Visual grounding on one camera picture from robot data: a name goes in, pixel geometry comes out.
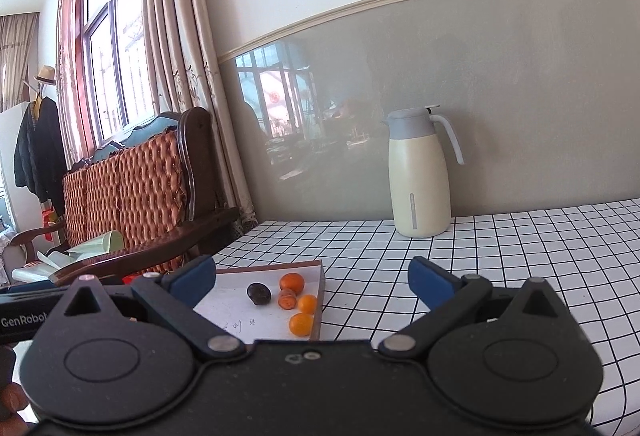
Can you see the beige patterned curtain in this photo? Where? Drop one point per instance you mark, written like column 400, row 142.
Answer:
column 70, row 41
column 185, row 41

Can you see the small red bag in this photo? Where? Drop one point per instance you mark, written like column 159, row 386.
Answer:
column 50, row 218

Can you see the brown cardboard box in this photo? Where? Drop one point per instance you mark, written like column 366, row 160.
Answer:
column 235, row 301

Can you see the wooden chair orange cushion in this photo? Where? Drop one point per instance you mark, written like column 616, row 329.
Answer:
column 130, row 196

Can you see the black coat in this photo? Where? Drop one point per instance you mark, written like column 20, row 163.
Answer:
column 40, row 151

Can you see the straw hat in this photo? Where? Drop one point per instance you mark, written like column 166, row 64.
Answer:
column 45, row 75

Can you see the white black checkered tablecloth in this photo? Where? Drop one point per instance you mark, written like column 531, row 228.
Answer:
column 500, row 256

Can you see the smooth oval orange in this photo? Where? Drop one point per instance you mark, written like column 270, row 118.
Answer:
column 301, row 323

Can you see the light green cup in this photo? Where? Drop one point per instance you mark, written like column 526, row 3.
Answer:
column 112, row 241

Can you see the white papers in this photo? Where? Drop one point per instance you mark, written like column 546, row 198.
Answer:
column 50, row 263

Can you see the small round orange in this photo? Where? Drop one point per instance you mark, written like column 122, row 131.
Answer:
column 307, row 303

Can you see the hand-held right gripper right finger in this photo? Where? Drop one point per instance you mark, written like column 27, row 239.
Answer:
column 430, row 281

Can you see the person's left hand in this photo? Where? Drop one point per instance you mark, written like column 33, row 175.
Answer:
column 12, row 403

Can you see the wrinkled red-orange persimmon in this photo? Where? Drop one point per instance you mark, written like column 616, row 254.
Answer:
column 287, row 300

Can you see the bumpy mandarin orange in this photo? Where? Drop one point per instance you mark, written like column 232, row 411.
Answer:
column 292, row 283

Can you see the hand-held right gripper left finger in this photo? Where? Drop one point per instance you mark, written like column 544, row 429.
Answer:
column 192, row 278

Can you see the beige striped curtain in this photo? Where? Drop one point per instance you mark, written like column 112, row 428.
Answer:
column 17, row 56

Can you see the white cabinet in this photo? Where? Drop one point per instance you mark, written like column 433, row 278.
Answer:
column 10, row 156

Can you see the cream thermos jug grey lid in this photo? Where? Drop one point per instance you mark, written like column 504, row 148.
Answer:
column 420, row 186

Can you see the wooden framed window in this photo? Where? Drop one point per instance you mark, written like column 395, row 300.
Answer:
column 115, row 56

